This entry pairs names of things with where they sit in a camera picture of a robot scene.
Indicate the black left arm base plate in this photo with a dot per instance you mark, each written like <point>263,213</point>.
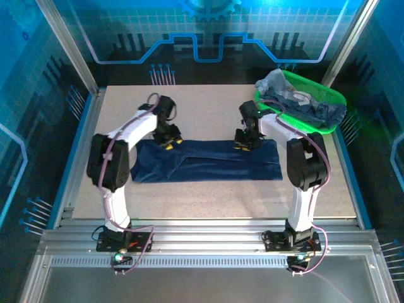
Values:
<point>142,241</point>

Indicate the dark slate blue t-shirt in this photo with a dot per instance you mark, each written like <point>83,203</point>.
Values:
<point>318,113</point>

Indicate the aluminium mounting rail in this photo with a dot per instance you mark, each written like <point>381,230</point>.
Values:
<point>205,240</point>

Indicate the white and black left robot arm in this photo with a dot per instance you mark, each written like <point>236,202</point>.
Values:
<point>135,126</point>

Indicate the green plastic basket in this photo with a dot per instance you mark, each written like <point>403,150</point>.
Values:
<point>328,91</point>

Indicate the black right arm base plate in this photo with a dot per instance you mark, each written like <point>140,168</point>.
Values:
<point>273,241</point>

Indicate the light grey-blue t-shirt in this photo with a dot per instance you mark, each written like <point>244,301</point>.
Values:
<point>274,80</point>

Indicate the small board with green light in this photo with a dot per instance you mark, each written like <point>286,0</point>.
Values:
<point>119,258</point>
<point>300,259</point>

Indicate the aluminium frame post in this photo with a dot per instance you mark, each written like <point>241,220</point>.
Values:
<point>345,47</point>
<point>67,47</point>

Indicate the pale white t-shirt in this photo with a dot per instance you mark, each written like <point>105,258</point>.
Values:
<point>300,96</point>

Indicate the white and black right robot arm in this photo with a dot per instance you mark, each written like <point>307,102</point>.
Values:
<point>274,124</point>

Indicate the navy blue t-shirt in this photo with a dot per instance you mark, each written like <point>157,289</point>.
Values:
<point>221,167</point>

